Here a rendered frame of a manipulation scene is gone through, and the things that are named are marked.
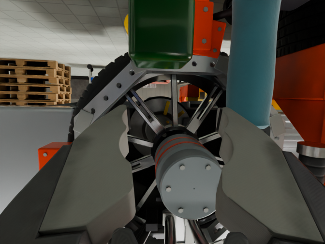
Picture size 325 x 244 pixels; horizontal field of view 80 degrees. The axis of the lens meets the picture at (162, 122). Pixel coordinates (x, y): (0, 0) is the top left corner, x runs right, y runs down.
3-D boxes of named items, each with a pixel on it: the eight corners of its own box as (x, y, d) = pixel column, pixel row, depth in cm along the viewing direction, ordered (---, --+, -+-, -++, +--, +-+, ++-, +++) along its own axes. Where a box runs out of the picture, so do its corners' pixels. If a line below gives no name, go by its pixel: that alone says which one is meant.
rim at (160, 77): (243, 95, 82) (125, 60, 77) (280, 94, 59) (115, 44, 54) (208, 205, 87) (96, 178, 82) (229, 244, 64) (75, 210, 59)
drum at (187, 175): (154, 130, 56) (153, 178, 58) (156, 152, 35) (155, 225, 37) (203, 131, 57) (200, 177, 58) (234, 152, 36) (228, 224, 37)
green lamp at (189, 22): (133, 14, 15) (133, 68, 15) (126, -15, 11) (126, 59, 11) (185, 17, 15) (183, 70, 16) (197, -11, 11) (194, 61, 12)
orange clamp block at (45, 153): (84, 141, 56) (51, 141, 55) (74, 148, 48) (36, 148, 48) (85, 165, 57) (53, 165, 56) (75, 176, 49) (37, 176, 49)
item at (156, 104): (151, 85, 100) (117, 137, 102) (151, 84, 92) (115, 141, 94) (201, 119, 103) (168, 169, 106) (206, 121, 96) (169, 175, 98)
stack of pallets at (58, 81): (11, 65, 483) (14, 106, 496) (-22, 56, 385) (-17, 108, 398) (72, 67, 500) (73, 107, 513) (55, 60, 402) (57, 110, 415)
